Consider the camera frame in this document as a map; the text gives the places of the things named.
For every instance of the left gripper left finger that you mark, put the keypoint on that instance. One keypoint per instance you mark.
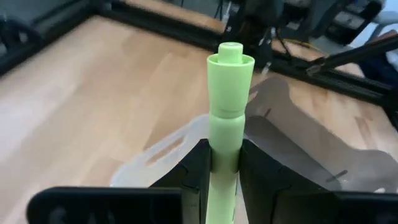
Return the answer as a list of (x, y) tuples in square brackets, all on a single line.
[(196, 174)]

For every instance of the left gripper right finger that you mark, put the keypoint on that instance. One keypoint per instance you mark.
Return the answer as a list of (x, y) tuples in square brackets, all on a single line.
[(258, 186)]

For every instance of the dark grey translucent bin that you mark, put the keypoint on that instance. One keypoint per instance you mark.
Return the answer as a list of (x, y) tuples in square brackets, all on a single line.
[(311, 140)]

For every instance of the light green highlighter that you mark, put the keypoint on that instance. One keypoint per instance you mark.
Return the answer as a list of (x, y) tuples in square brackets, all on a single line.
[(228, 93)]

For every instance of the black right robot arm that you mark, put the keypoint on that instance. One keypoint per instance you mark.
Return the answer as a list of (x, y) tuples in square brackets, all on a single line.
[(258, 25)]

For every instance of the clear plastic bin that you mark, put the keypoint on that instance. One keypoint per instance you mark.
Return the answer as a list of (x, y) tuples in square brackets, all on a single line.
[(130, 175)]

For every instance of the black aluminium table frame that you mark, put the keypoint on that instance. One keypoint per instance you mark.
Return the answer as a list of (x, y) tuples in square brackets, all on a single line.
[(161, 26)]

